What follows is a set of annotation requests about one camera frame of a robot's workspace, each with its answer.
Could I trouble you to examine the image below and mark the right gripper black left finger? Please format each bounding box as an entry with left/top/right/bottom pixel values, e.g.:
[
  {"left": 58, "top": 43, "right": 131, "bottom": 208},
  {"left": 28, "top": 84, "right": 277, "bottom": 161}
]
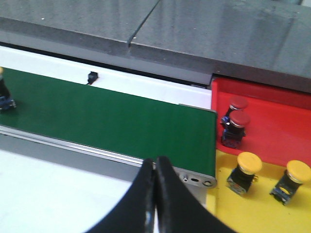
[{"left": 87, "top": 159, "right": 155, "bottom": 233}]

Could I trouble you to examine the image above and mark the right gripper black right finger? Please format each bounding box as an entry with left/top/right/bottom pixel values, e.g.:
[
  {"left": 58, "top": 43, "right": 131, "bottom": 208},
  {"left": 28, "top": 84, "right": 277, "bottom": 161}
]
[{"left": 155, "top": 156, "right": 234, "bottom": 233}]

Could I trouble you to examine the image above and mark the yellow push button switch spare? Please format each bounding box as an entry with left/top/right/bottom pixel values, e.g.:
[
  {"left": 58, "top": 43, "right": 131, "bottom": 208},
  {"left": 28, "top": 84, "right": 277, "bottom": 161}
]
[{"left": 226, "top": 152, "right": 262, "bottom": 196}]

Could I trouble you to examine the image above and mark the red push button switch spare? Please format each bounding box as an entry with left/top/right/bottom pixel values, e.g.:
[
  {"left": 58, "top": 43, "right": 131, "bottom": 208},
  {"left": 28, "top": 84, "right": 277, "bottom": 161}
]
[{"left": 221, "top": 110, "right": 250, "bottom": 149}]

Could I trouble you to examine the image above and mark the red mushroom push button switch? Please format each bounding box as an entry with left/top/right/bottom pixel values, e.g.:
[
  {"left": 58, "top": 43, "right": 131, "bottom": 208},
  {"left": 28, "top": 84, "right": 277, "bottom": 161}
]
[{"left": 220, "top": 96, "right": 248, "bottom": 125}]

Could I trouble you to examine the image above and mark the yellow mushroom push button switch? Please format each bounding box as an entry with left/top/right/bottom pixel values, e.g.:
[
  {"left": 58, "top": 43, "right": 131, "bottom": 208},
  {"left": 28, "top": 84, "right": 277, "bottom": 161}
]
[{"left": 269, "top": 160, "right": 311, "bottom": 205}]

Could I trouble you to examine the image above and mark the yellow plastic tray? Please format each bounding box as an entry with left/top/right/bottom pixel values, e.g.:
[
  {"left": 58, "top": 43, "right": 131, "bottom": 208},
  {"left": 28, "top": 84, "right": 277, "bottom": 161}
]
[{"left": 206, "top": 150, "right": 311, "bottom": 233}]

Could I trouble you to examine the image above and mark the green conveyor belt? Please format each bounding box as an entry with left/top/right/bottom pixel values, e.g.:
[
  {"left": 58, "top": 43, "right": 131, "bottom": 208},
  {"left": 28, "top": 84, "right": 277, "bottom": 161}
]
[{"left": 0, "top": 68, "right": 217, "bottom": 176}]

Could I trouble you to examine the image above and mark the red plastic tray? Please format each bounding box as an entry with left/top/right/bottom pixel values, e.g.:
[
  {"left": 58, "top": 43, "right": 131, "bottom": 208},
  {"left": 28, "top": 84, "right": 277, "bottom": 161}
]
[{"left": 211, "top": 78, "right": 311, "bottom": 166}]

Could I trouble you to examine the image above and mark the grey stone counter slab left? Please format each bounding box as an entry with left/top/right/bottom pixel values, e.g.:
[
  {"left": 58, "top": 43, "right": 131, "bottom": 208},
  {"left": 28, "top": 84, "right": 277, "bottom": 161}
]
[{"left": 0, "top": 0, "right": 158, "bottom": 56}]

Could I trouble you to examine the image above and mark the grey stone counter slab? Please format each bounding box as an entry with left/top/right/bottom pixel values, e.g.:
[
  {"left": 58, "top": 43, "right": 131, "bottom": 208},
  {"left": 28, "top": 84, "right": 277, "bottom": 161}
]
[
  {"left": 0, "top": 0, "right": 158, "bottom": 56},
  {"left": 130, "top": 0, "right": 311, "bottom": 93}
]

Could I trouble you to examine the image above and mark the grey stone counter slab right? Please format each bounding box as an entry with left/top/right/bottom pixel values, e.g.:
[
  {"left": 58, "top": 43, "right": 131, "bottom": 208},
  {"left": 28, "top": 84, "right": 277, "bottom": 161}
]
[{"left": 130, "top": 0, "right": 311, "bottom": 93}]

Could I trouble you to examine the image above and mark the aluminium conveyor frame rail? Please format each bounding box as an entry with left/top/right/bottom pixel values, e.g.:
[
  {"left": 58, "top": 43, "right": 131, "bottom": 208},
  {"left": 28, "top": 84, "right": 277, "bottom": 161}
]
[{"left": 0, "top": 125, "right": 217, "bottom": 188}]

